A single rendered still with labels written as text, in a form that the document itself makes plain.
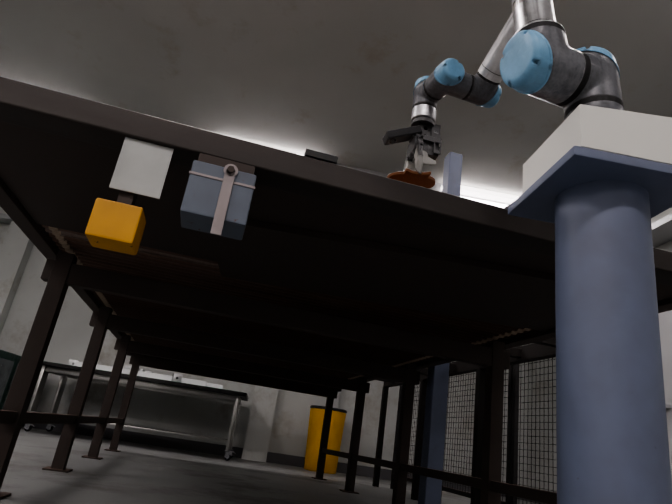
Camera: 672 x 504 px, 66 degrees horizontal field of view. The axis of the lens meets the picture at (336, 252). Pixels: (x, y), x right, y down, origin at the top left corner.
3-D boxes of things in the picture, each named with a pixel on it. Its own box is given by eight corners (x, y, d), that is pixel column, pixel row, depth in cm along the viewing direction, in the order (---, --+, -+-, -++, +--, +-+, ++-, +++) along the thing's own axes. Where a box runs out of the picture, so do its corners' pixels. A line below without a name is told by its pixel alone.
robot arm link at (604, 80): (637, 104, 109) (629, 53, 114) (589, 85, 105) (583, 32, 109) (591, 133, 120) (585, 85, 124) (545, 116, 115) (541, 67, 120)
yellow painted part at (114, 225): (132, 244, 100) (163, 139, 108) (83, 233, 98) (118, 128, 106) (136, 256, 107) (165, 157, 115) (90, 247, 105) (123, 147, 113)
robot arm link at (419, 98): (423, 69, 157) (409, 85, 164) (420, 99, 153) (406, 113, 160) (445, 78, 159) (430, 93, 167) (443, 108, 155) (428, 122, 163)
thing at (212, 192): (244, 239, 104) (261, 161, 111) (174, 223, 102) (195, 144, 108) (239, 256, 115) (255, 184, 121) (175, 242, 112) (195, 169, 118)
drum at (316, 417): (331, 472, 637) (340, 411, 662) (344, 475, 596) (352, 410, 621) (296, 467, 626) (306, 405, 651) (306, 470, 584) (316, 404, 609)
